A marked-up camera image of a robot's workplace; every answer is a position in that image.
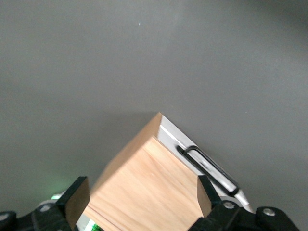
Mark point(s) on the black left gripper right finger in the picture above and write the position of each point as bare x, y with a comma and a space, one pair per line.
216, 216

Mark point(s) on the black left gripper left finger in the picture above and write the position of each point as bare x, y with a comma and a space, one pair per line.
60, 211

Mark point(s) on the light wooden drawer cabinet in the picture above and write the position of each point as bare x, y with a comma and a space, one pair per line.
144, 187

